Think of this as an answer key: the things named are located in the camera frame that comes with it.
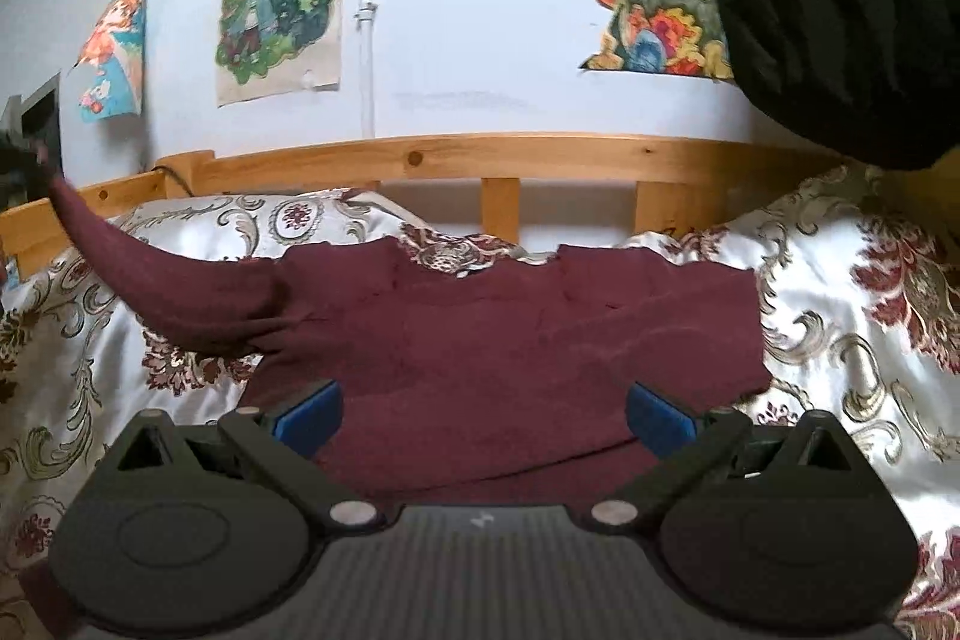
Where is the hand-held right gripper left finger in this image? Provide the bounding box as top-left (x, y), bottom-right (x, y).
top-left (105, 377), bottom-right (383, 533)

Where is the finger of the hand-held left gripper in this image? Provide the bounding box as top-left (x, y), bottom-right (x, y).
top-left (0, 134), bottom-right (65, 191)

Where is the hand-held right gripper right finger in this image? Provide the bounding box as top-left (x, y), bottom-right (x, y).
top-left (587, 381), bottom-right (863, 532)

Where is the maroon knit sweater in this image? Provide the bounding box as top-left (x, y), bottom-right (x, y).
top-left (49, 171), bottom-right (773, 513)

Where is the floral white satin blanket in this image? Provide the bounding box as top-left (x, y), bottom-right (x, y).
top-left (0, 160), bottom-right (960, 640)

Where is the wooden bed headboard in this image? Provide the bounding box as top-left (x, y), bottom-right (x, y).
top-left (0, 131), bottom-right (848, 281)

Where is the black hanging cloth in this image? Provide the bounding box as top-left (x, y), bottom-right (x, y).
top-left (716, 0), bottom-right (960, 172)

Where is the orange-haired figure wall poster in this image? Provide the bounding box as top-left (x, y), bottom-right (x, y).
top-left (75, 0), bottom-right (149, 124)

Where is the black cable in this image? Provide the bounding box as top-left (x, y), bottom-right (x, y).
top-left (152, 162), bottom-right (194, 200)

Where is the white wall pipe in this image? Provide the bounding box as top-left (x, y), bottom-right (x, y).
top-left (358, 0), bottom-right (378, 142)

